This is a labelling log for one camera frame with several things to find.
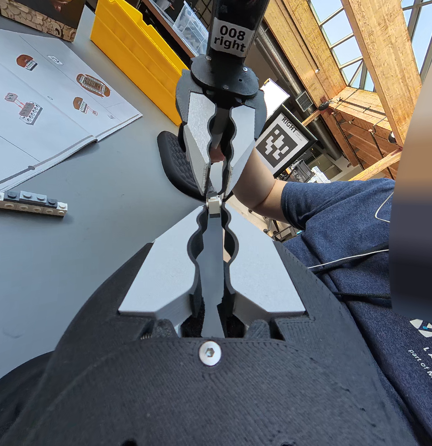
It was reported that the white grey lego plate assembly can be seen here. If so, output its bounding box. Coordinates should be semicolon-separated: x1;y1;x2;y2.
0;190;68;217

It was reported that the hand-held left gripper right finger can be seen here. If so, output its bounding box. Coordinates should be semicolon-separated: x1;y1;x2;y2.
219;203;307;338

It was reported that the black lanyard strap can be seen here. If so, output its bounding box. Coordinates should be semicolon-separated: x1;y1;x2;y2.
334;291;391;301

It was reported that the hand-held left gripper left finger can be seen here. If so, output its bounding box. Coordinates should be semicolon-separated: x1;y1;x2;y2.
118;204;211;338

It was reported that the clear plastic container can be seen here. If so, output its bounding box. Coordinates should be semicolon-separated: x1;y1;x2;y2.
173;1;210;53

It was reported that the metal air vent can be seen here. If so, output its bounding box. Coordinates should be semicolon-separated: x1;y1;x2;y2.
295;91;314;113

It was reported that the black quilted wrist rest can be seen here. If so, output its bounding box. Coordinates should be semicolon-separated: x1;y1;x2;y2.
157;131;209;202

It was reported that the person in blue hoodie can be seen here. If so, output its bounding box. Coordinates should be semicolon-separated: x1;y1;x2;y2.
281;178;432;446

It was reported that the thin white cable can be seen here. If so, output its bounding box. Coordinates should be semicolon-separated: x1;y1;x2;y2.
307;244;391;269

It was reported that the black floor sign stand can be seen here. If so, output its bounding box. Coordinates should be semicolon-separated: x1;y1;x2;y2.
255;111;318;179

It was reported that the white lit panel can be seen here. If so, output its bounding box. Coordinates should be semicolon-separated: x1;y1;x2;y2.
261;79;290;117

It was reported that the white instruction booklet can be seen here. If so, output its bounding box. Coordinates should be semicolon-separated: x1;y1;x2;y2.
0;27;143;192

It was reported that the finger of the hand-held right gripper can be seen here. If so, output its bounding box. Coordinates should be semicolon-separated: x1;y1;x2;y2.
183;91;218;196
221;105;256;198

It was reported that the brown top office desk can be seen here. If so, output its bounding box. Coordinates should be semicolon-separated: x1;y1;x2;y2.
139;0;206;60

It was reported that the person's right forearm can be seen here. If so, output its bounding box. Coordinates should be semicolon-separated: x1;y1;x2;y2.
233;146;302;223

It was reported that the yellow plastic bin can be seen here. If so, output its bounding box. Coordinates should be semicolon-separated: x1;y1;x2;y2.
90;0;189;127

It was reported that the black bamboo picture lego box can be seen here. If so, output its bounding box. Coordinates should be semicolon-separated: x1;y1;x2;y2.
0;0;87;43

